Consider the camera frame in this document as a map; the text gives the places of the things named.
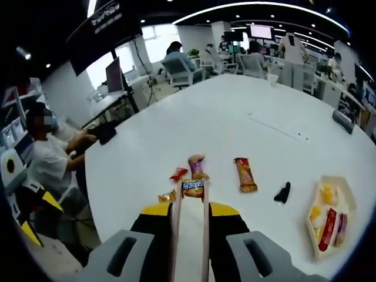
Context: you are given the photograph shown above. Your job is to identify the small orange candy food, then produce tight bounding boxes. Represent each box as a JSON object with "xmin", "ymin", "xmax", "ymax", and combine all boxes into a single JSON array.
[{"xmin": 157, "ymin": 189, "xmax": 177, "ymax": 204}]

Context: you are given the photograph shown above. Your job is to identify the orange brown wafer food packet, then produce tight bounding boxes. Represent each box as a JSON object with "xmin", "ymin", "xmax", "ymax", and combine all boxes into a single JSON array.
[{"xmin": 233, "ymin": 156, "xmax": 259, "ymax": 193}]

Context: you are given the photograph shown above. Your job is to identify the red snack bar food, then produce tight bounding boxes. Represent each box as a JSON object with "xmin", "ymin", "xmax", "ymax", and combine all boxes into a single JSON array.
[{"xmin": 318, "ymin": 207, "xmax": 338, "ymax": 252}]

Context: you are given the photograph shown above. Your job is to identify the black clip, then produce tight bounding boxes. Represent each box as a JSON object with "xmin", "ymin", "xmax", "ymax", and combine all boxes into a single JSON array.
[{"xmin": 273, "ymin": 181, "xmax": 292, "ymax": 204}]

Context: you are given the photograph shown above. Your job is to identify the small red candy food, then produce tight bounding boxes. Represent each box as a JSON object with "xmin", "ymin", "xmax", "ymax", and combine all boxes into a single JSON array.
[{"xmin": 168, "ymin": 166, "xmax": 189, "ymax": 182}]

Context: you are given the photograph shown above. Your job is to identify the pink food tongs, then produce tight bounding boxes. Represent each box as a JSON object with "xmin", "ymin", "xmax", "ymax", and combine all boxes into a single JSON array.
[{"xmin": 171, "ymin": 179, "xmax": 211, "ymax": 282}]

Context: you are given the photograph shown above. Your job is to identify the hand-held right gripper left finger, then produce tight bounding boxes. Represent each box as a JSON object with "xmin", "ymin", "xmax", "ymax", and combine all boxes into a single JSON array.
[{"xmin": 74, "ymin": 202, "xmax": 174, "ymax": 282}]

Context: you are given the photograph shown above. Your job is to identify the cream hexagonal container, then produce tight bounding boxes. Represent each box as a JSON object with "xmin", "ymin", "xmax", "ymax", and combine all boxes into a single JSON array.
[{"xmin": 305, "ymin": 175, "xmax": 358, "ymax": 261}]

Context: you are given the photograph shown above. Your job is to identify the hanging projection screen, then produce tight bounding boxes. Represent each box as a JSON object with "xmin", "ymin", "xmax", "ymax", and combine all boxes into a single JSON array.
[{"xmin": 249, "ymin": 25, "xmax": 275, "ymax": 40}]

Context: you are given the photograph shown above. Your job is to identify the black pouch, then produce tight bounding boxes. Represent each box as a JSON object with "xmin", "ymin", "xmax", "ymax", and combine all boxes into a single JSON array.
[{"xmin": 93, "ymin": 123, "xmax": 118, "ymax": 146}]

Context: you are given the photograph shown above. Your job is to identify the desk computer monitor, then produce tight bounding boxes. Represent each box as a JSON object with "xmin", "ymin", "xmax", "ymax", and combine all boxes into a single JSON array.
[{"xmin": 105, "ymin": 56, "xmax": 126, "ymax": 95}]

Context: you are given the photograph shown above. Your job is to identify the purple brown candy food packet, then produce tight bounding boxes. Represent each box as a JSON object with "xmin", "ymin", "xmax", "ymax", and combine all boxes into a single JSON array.
[{"xmin": 187, "ymin": 153, "xmax": 210, "ymax": 182}]

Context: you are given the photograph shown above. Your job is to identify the large black display screen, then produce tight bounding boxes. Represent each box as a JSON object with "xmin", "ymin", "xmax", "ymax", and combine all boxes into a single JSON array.
[{"xmin": 66, "ymin": 0, "xmax": 143, "ymax": 78}]

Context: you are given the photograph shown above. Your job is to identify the purple snack bar food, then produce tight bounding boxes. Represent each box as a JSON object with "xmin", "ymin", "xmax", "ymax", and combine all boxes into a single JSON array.
[{"xmin": 334, "ymin": 213, "xmax": 349, "ymax": 248}]

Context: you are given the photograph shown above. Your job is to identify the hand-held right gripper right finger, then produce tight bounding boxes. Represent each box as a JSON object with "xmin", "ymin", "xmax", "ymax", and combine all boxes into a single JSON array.
[{"xmin": 209, "ymin": 202, "xmax": 324, "ymax": 282}]

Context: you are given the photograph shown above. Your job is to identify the small yellow bread food packet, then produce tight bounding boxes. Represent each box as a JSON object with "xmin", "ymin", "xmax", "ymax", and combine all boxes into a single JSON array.
[{"xmin": 309, "ymin": 205, "xmax": 328, "ymax": 239}]

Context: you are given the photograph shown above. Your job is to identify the large yellow bread food packet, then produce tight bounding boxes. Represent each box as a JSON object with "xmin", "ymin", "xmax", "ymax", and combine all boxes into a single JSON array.
[{"xmin": 318, "ymin": 183, "xmax": 339, "ymax": 207}]

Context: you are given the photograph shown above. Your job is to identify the white storage shelf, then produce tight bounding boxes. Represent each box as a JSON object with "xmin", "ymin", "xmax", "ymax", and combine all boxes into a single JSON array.
[{"xmin": 0, "ymin": 85, "xmax": 45, "ymax": 165}]

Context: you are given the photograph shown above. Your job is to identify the blue orange candy food packet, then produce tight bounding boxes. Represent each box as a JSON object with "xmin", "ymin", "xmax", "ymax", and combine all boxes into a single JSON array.
[{"xmin": 182, "ymin": 178, "xmax": 205, "ymax": 199}]

